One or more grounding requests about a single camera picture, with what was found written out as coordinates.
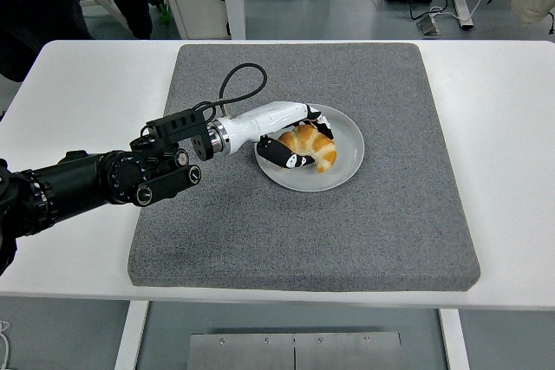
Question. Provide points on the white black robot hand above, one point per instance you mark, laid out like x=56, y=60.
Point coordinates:
x=260, y=121

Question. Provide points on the golden croissant bread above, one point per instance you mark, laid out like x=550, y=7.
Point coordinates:
x=323, y=153

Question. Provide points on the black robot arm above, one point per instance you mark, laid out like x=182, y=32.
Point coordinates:
x=86, y=179

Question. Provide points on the round grey plate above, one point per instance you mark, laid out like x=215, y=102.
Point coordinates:
x=349, y=149

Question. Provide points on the grey metal plate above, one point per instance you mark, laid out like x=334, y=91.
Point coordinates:
x=243, y=355

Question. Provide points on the grey speckled mat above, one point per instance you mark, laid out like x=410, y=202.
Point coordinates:
x=303, y=235

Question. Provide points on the small green object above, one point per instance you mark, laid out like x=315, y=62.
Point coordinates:
x=163, y=12

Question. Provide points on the small grey pedal box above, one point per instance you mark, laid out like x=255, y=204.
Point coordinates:
x=429, y=27

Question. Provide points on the white table leg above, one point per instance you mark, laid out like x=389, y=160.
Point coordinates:
x=455, y=344
x=130, y=335

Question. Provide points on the person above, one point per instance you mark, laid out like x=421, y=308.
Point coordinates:
x=34, y=6

